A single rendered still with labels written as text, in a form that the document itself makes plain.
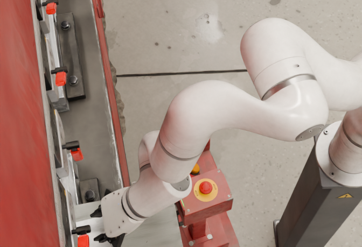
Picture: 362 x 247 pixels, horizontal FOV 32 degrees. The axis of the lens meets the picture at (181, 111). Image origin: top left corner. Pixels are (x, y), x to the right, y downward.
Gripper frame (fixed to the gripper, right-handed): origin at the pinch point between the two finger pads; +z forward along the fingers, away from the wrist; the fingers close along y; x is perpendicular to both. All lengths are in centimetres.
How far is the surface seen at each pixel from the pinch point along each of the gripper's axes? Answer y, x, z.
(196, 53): -103, 103, 52
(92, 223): -2.9, 2.3, 6.5
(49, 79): -31.4, -17.1, -13.0
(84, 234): 7.1, -14.6, -14.9
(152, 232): 2.6, 13.6, -2.8
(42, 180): 2.1, -32.0, -30.5
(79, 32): -69, 13, 14
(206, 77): -90, 105, 51
